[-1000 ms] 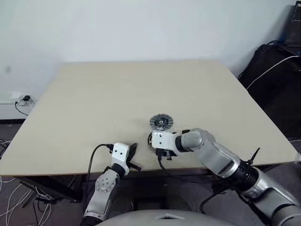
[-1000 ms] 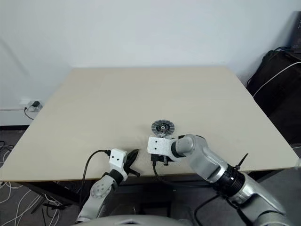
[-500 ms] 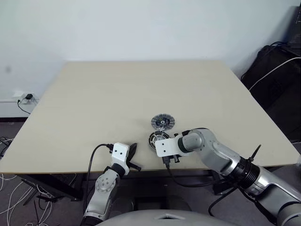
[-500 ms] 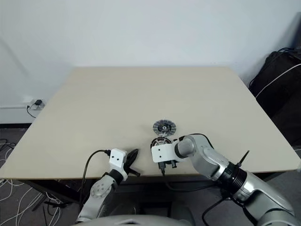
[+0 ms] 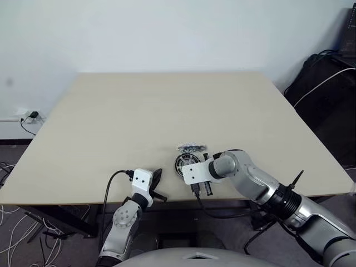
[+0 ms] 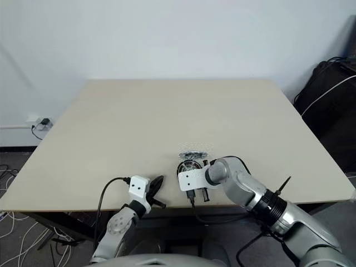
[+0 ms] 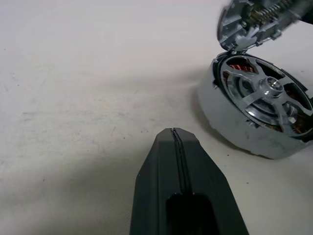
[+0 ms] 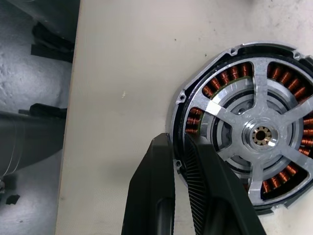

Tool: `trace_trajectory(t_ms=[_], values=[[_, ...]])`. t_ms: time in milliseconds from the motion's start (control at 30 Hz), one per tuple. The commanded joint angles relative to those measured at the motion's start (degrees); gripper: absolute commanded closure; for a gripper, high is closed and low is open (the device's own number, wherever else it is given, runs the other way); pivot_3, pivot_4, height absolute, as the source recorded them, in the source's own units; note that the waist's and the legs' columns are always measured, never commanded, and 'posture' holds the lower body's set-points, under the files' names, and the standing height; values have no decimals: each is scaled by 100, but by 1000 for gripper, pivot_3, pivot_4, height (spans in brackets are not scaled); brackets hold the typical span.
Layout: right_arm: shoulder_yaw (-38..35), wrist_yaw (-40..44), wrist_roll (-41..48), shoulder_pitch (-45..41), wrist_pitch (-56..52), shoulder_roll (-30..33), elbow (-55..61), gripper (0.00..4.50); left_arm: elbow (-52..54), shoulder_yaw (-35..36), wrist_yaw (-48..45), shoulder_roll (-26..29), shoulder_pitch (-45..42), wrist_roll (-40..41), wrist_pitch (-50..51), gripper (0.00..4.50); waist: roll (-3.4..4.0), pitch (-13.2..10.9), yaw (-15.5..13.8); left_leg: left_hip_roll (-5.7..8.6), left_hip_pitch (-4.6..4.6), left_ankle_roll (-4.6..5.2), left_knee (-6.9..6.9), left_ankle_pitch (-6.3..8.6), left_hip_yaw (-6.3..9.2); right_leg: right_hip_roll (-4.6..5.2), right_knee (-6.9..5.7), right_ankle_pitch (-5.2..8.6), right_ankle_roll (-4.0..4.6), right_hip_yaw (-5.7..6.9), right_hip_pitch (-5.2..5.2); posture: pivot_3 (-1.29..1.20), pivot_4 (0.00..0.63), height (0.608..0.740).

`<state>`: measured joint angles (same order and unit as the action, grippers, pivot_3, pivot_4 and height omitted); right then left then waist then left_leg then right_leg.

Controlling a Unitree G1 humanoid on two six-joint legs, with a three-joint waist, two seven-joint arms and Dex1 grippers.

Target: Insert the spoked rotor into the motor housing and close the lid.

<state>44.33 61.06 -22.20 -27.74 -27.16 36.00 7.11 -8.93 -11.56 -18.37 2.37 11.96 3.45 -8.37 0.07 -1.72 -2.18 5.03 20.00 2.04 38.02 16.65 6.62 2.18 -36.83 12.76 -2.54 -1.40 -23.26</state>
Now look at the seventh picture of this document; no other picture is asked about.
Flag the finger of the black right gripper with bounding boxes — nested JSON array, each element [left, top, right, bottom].
[[298, 10, 313, 25]]

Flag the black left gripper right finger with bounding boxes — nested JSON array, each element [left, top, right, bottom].
[[174, 127, 250, 235]]

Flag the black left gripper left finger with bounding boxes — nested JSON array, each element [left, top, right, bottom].
[[129, 127, 189, 235]]

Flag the silver hinged motor lid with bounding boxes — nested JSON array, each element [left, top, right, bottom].
[[217, 0, 305, 54]]

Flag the grey motor housing copper windings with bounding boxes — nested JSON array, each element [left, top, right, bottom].
[[197, 50, 313, 160]]

